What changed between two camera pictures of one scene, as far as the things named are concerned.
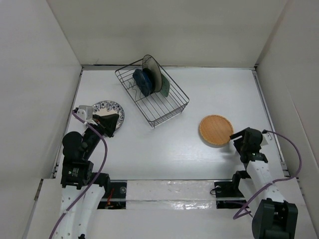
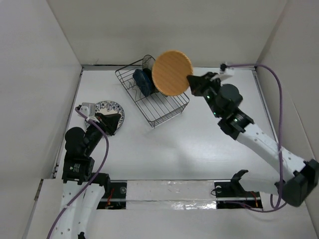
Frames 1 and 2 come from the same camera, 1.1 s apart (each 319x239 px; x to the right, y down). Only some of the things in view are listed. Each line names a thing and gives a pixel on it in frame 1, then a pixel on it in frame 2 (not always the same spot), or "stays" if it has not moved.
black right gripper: x=237 y=142 → x=198 y=83
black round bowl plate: x=151 y=76 stays
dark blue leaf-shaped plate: x=142 y=81 stays
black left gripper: x=106 y=122 stays
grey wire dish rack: x=157 y=94 stays
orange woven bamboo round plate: x=215 y=130 → x=169 y=72
